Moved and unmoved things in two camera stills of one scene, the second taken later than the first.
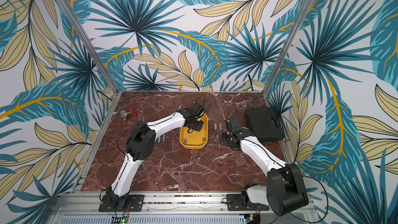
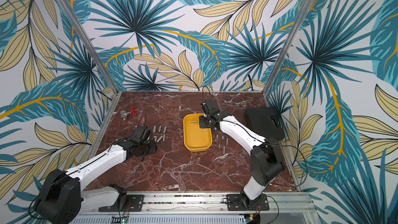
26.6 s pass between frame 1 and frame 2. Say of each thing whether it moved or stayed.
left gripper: moved
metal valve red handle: stayed
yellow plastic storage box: moved
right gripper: moved
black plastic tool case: stayed
